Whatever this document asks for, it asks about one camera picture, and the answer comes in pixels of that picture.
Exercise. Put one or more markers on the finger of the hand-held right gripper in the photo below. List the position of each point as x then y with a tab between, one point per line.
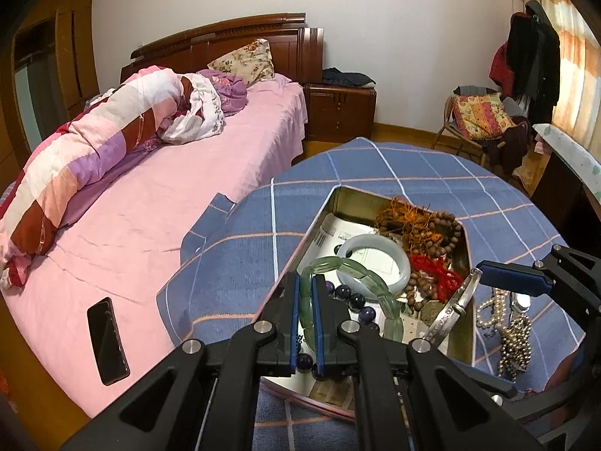
554	394
512	276

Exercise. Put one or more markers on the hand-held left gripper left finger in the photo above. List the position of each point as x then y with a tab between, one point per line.
295	357

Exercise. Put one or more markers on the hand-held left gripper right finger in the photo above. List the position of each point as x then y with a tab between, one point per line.
318	338

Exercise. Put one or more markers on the silver bangle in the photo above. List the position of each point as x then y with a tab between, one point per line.
450	312

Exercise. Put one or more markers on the pale jade bangle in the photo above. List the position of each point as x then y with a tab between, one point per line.
357	244

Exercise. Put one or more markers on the pink tin box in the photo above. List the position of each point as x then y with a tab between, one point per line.
347	197

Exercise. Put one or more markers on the silver wristwatch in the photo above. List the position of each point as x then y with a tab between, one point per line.
519	301

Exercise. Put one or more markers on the dark wooden desk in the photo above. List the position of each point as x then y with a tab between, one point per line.
558	183

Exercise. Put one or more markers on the white printed paper leaflet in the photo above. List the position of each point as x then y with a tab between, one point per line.
338	235

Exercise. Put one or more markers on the dark brown garment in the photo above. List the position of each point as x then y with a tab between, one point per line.
509	148

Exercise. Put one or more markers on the white green patterned cover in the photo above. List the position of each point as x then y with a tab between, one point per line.
568	150

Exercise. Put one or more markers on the colourful patterned cushion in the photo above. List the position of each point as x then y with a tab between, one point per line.
481	115

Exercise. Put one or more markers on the wooden armchair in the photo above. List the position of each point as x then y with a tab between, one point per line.
446	124

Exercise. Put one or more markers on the black smartphone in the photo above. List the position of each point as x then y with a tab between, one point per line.
108	343

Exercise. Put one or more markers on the red hanging garment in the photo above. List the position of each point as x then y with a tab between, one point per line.
500	68

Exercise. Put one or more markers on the pink sheeted bed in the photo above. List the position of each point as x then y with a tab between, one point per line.
188	174

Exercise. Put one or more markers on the black hanging coat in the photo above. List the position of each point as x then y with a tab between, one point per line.
535	56

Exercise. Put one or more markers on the wooden nightstand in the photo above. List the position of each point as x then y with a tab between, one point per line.
338	112

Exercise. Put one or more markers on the yellow patterned curtain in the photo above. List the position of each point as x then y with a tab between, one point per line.
577	56

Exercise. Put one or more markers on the dark folded clothes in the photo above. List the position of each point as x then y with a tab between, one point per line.
347	77

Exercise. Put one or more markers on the purple blanket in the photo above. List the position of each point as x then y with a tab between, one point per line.
230	91

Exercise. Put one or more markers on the floral pillow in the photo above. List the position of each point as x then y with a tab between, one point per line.
244	61

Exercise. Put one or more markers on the patchwork quilt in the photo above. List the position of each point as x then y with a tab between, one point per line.
70	164

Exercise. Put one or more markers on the wooden bed headboard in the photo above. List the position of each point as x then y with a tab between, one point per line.
211	47

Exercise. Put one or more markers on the wooden wardrobe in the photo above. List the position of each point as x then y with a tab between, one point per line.
75	33

